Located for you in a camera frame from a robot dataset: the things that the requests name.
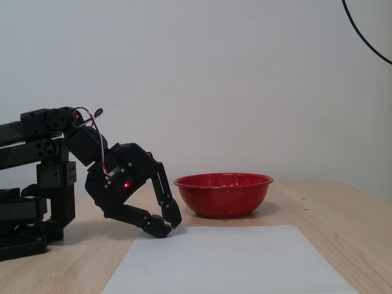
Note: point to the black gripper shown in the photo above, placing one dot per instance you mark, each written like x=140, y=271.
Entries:
x=122, y=174

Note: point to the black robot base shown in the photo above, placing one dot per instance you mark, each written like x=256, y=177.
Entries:
x=18, y=245

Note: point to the red speckled bowl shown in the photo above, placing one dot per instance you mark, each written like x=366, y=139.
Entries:
x=223, y=199

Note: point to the white paper sheet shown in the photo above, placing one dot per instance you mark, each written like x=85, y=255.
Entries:
x=229, y=263

